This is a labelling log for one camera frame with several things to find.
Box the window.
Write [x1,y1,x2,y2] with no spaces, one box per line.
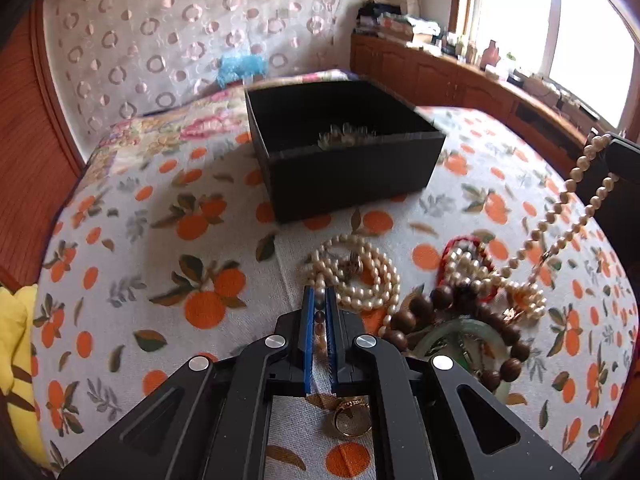
[449,0,640,128]

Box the clear crystal bracelet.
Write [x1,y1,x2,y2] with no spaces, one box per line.
[317,122,377,151]

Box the green jade bangle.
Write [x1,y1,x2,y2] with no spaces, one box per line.
[412,317,512,397]

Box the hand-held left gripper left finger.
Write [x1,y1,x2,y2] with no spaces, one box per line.
[57,287,316,480]

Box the gold ring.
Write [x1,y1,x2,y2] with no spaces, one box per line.
[332,395,374,442]

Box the multi-strand pearl necklace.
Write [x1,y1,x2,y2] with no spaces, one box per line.
[300,234,402,361]

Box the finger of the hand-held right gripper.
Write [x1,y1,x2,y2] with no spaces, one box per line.
[602,132,640,184]
[596,180,640,243]

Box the wooden cabinet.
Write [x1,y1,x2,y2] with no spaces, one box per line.
[350,34,603,162]

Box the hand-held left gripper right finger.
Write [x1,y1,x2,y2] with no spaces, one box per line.
[324,288,584,480]

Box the orange fruit print bedsheet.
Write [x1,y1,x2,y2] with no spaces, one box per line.
[30,104,640,480]

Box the short cream pearl strand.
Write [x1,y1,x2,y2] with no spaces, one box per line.
[443,247,502,302]

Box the black square box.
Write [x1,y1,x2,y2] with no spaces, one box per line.
[244,79,447,225]

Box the pink floral quilt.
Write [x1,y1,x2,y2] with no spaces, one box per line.
[89,69,362,173]

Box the brown wooden bead bracelet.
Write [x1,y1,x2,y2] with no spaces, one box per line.
[377,284,532,394]

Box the red string bracelet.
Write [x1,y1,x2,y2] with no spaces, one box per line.
[439,234,503,306]

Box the long pearl necklace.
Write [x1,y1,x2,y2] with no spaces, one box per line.
[494,132,619,325]

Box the blue plastic bag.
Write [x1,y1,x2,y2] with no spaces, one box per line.
[216,54,269,87]

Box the brown bottle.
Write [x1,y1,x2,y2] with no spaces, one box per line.
[481,40,501,71]

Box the reddish wooden panel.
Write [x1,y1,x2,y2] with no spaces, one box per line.
[0,0,87,292]

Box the pile of clutter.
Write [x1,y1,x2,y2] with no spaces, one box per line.
[356,0,442,45]

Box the circle pattern curtain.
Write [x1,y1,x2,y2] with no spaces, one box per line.
[42,0,352,137]

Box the windowsill clutter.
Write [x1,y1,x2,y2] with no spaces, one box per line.
[506,66,602,122]

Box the yellow cloth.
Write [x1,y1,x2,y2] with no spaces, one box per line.
[0,284,52,467]

